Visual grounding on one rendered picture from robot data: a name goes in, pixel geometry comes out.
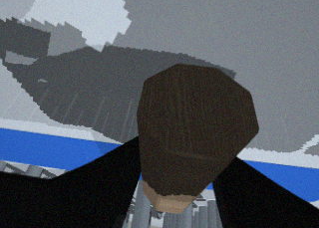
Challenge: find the blue tape strip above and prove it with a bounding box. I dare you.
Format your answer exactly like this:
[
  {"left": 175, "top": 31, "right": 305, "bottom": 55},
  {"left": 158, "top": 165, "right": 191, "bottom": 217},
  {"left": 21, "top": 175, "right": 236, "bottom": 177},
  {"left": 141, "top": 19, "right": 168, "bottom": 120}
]
[{"left": 0, "top": 127, "right": 319, "bottom": 202}]

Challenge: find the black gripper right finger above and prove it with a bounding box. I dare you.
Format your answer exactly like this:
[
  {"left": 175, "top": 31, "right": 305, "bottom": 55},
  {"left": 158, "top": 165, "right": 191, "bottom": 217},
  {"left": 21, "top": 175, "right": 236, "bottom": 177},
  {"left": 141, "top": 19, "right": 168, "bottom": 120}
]
[{"left": 212, "top": 157, "right": 319, "bottom": 228}]

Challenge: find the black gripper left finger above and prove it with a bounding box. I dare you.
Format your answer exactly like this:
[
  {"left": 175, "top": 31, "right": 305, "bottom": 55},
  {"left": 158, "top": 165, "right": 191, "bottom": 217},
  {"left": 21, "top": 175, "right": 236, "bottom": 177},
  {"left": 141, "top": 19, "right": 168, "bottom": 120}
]
[{"left": 0, "top": 136, "right": 142, "bottom": 228}]

